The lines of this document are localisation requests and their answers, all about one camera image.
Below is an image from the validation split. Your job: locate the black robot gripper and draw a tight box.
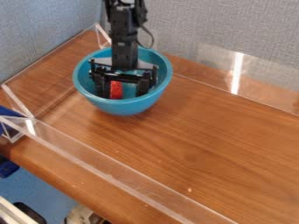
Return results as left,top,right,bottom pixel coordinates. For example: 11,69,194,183
89,43,159,98

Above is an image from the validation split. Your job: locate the red toy strawberry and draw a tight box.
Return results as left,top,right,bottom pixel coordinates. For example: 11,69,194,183
110,80,123,100

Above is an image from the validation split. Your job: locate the blue plastic bowl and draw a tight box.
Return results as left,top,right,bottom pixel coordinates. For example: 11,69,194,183
73,47,174,116

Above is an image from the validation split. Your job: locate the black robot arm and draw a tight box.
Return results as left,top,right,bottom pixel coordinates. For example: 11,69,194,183
89,0,159,99

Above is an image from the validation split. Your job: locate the blue clamp under table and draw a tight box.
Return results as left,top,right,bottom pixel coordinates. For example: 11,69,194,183
0,104,26,179

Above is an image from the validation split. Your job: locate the white object under table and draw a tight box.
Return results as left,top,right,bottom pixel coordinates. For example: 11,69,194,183
63,204,113,224

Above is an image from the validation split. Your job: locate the black and white equipment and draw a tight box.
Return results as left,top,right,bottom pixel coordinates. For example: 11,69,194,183
0,196,47,224

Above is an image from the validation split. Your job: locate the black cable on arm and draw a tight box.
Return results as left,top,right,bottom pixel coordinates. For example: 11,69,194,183
135,23,157,50

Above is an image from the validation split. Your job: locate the clear acrylic barrier wall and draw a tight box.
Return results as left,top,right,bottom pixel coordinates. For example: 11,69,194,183
0,26,299,224

